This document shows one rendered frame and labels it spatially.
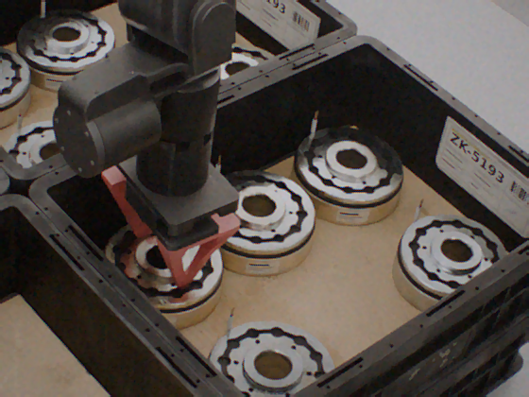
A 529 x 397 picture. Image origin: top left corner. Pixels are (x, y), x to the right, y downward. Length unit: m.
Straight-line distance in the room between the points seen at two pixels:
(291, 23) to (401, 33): 0.38
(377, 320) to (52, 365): 0.28
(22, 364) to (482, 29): 0.90
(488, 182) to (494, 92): 0.43
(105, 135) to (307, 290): 0.30
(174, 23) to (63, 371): 0.31
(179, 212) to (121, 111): 0.12
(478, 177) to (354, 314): 0.18
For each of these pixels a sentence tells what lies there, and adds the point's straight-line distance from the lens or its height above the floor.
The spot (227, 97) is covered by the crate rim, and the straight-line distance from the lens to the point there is 1.12.
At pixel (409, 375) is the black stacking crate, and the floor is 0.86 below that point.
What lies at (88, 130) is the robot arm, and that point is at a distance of 0.87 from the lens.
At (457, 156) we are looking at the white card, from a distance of 1.18.
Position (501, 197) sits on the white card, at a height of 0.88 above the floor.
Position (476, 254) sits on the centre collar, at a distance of 1.12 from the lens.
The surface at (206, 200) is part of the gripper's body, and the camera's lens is 0.97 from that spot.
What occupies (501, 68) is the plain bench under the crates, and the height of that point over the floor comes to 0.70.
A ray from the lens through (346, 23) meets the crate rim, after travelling 1.24.
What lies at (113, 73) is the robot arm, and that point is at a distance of 0.89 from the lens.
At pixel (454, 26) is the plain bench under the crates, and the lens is 1.69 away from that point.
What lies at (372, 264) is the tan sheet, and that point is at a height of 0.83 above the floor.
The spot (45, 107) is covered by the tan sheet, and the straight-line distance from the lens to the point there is 1.25.
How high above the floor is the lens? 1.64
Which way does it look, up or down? 43 degrees down
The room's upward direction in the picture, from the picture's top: 10 degrees clockwise
